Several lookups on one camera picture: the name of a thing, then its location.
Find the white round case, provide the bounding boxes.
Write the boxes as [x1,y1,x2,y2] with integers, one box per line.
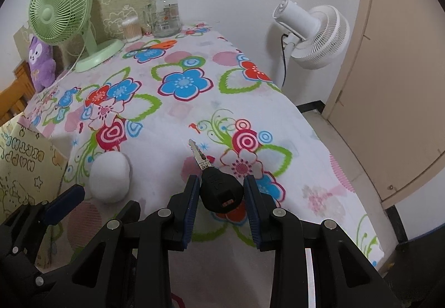
[88,151,131,204]

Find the black car key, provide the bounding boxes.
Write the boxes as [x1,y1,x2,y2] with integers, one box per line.
[189,139,244,214]

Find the yellow birthday storage box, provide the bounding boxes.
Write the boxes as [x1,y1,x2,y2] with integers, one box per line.
[0,114,68,222]

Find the wooden chair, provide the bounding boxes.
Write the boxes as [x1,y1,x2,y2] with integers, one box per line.
[0,61,35,125]

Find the purple plush toy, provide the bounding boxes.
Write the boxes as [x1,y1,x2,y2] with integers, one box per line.
[28,36,56,93]

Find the floral tablecloth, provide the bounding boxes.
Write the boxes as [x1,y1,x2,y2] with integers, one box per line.
[25,23,384,307]

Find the beige door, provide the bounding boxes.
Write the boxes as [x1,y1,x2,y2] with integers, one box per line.
[327,0,444,208]

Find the cotton swab container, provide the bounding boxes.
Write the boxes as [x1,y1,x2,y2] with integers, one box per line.
[122,16,143,43]

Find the green desk fan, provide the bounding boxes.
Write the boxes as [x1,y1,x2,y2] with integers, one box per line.
[28,0,124,73]

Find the glass jar with black lid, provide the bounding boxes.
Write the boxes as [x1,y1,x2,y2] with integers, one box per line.
[144,0,182,38]

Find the white standing fan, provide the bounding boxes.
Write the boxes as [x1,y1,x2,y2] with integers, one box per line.
[272,0,351,70]

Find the black fan power cable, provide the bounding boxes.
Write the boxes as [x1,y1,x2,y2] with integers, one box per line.
[279,34,291,88]

